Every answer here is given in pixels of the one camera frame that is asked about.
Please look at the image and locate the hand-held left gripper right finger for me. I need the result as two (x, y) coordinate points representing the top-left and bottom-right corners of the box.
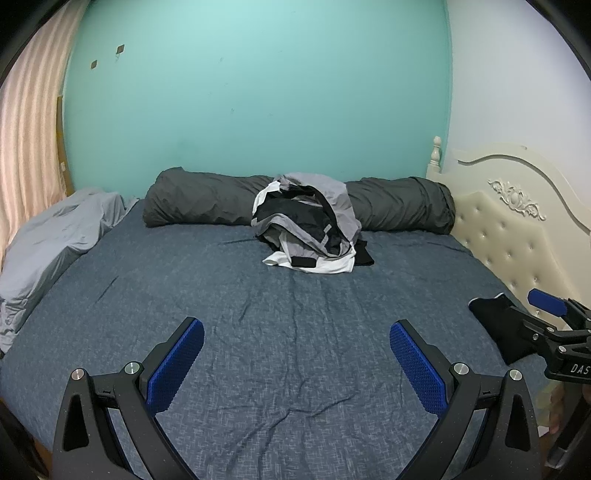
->
(389, 318), (542, 480)

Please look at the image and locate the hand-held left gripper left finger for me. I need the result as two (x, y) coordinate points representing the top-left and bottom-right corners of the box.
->
(52, 316), (205, 480)

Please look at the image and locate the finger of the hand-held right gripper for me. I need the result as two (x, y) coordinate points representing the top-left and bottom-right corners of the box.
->
(529, 288), (591, 325)
(505, 305), (563, 355)

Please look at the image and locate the cream tufted headboard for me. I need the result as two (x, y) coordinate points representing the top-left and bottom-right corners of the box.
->
(426, 135), (591, 333)

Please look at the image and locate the bed with blue sheet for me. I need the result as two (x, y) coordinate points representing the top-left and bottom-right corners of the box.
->
(0, 203), (559, 480)

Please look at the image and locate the small black garment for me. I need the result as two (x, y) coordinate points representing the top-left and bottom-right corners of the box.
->
(353, 240), (376, 267)

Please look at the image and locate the white t-shirt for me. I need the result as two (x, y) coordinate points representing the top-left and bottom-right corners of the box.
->
(253, 182), (357, 276)

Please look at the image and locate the dark grey rolled duvet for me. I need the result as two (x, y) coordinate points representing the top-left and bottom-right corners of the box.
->
(142, 167), (457, 236)

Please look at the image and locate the light grey blanket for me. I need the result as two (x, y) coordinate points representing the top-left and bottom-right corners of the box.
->
(0, 187), (139, 356)

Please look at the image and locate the pink striped curtain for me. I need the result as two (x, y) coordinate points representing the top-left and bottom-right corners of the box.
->
(0, 0), (88, 259)

